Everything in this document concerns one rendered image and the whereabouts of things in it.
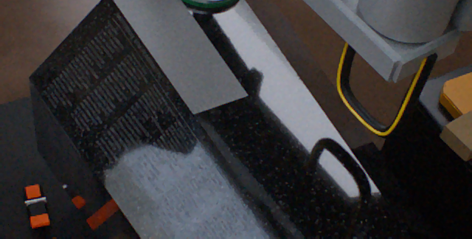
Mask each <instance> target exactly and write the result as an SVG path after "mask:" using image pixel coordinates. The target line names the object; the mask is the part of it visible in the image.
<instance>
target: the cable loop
mask: <svg viewBox="0 0 472 239"><path fill-rule="evenodd" d="M354 55H355V50H354V49H353V48H352V47H351V46H350V45H349V44H348V43H347V42H346V41H345V44H344V49H343V52H342V55H341V60H340V63H339V71H338V77H337V85H338V90H339V94H340V96H341V98H342V100H343V101H344V103H345V105H346V106H347V107H348V108H349V109H350V110H351V111H352V113H353V115H354V116H355V117H356V118H357V119H358V120H360V121H361V122H362V123H363V124H364V125H365V126H366V127H367V128H368V129H370V130H371V132H373V133H374V134H376V135H377V136H379V137H380V138H382V139H392V137H395V136H397V135H398V134H399V133H400V132H401V131H402V129H403V128H404V126H405V125H406V123H407V122H408V120H409V118H410V117H411V115H412V113H413V110H414V108H415V106H416V105H417V102H418V100H419V98H420V95H421V94H422V92H423V88H424V86H425V84H426V81H427V80H428V77H429V75H430V73H431V70H432V69H433V66H434V63H435V61H436V59H437V54H436V53H434V54H432V55H429V56H428V57H426V58H424V59H423V62H422V64H421V66H420V69H419V71H418V72H416V73H415V74H414V77H413V79H412V82H411V84H409V87H408V89H407V91H406V95H405V97H404V99H403V102H402V103H401V106H400V108H399V110H398V112H397V114H396V117H395V118H394V120H393V122H392V123H391V124H390V125H389V126H386V125H382V124H381V123H379V122H378V121H377V120H376V119H375V118H374V117H372V116H371V114H370V113H369V112H368V111H367V110H366V109H365V108H364V107H363V106H362V104H360V103H359V102H358V101H357V99H356V98H355V97H354V95H353V93H352V91H351V89H350V70H351V66H352V63H353V58H354Z"/></svg>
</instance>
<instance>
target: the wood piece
mask: <svg viewBox="0 0 472 239"><path fill-rule="evenodd" d="M440 137H441V138H442V140H443V141H444V142H445V143H446V144H447V145H448V146H449V147H450V148H451V149H452V150H453V151H454V152H455V153H456V154H457V155H459V156H460V157H461V158H462V159H463V160H464V161H465V162H466V161H467V160H469V159H471V158H472V110H470V111H468V112H466V113H464V114H463V115H461V117H459V118H457V119H455V120H454V121H452V122H450V123H448V124H447V125H445V127H444V128H443V130H442V133H441V134H440Z"/></svg>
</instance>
